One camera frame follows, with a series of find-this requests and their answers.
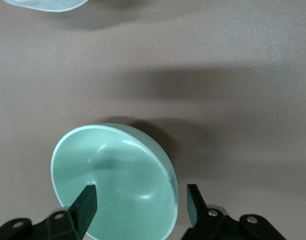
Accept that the green bowl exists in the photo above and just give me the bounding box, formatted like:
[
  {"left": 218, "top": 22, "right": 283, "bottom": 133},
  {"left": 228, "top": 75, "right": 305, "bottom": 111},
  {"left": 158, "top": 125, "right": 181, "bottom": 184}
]
[{"left": 50, "top": 122, "right": 179, "bottom": 240}]

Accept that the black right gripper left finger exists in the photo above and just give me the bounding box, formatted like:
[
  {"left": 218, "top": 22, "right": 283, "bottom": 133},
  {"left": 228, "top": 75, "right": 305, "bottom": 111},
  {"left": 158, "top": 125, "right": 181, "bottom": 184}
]
[{"left": 0, "top": 184, "right": 98, "bottom": 240}]

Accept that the brown table cover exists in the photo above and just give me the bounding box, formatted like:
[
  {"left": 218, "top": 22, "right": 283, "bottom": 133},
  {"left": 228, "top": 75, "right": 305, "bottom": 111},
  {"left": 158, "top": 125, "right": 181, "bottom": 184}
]
[{"left": 0, "top": 0, "right": 306, "bottom": 240}]

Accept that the clear plastic food container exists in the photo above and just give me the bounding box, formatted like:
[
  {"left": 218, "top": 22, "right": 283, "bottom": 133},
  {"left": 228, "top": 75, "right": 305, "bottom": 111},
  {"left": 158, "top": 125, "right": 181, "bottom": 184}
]
[{"left": 2, "top": 0, "right": 90, "bottom": 12}]

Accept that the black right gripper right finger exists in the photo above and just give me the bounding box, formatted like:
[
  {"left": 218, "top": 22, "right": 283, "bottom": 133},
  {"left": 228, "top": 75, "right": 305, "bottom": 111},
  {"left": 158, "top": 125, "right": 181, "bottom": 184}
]
[{"left": 180, "top": 183, "right": 289, "bottom": 240}]

